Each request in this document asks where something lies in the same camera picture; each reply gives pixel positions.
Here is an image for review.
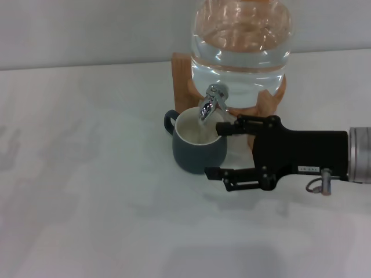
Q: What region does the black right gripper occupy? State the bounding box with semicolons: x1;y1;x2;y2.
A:
204;115;348;192

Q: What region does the dark mug with white interior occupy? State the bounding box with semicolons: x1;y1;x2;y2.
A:
163;107;229;175

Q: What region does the chrome faucet with lever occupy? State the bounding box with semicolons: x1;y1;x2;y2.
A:
198;83;230;124

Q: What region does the wooden dispenser stand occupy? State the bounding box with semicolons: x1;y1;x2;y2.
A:
172;52;288;150

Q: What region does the clear glass water dispenser jar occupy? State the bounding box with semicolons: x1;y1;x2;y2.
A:
190;0;293;109

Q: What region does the grey cable with connector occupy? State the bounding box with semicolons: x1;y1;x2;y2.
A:
305;167;333;196

